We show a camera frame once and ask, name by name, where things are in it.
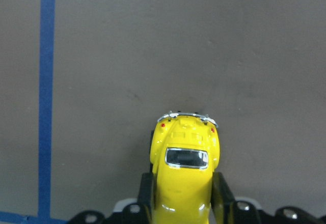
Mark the yellow beetle toy car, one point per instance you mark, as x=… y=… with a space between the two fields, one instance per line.
x=184 y=153

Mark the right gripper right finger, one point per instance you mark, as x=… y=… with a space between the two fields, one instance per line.
x=227 y=209

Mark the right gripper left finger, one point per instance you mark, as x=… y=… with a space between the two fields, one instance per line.
x=138 y=211

